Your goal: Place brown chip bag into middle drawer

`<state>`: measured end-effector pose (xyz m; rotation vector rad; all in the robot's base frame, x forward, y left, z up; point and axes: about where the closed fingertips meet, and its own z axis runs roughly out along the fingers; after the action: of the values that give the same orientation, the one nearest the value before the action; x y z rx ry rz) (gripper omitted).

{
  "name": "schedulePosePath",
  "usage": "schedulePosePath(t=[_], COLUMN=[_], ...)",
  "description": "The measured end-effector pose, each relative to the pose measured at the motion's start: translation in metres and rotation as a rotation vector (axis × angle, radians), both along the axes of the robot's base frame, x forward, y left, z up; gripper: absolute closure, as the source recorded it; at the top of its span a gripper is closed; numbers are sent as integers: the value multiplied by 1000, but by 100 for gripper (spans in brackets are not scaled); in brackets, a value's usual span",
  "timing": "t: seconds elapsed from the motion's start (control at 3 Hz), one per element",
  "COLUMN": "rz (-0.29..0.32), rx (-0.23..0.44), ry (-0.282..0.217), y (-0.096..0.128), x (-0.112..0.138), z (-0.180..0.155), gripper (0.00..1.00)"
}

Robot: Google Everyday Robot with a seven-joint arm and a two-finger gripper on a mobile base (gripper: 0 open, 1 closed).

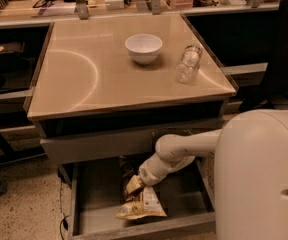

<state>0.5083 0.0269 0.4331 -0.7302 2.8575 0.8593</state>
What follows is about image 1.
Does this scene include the brown chip bag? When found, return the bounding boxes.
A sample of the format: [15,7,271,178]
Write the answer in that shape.
[116,156,166,220]

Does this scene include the open middle drawer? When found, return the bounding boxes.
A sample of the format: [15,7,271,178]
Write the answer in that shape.
[67,157,215,240]

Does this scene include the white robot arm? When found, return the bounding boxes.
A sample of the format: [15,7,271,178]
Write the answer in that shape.
[127,109,288,240]

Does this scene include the white bowl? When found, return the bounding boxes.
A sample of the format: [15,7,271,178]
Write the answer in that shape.
[125,34,163,65]

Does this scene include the black cable on floor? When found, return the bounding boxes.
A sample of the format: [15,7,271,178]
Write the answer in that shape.
[58,180,70,240]

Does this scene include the clear plastic bottle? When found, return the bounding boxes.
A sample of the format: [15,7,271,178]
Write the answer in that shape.
[175,43,203,84]

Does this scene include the black table leg frame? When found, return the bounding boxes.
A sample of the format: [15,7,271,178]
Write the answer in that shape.
[0,132,45,165]

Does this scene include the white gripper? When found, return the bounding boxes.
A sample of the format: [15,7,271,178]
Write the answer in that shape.
[126,162,163,194]

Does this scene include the grey drawer cabinet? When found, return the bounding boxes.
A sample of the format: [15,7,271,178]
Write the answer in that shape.
[23,13,239,240]

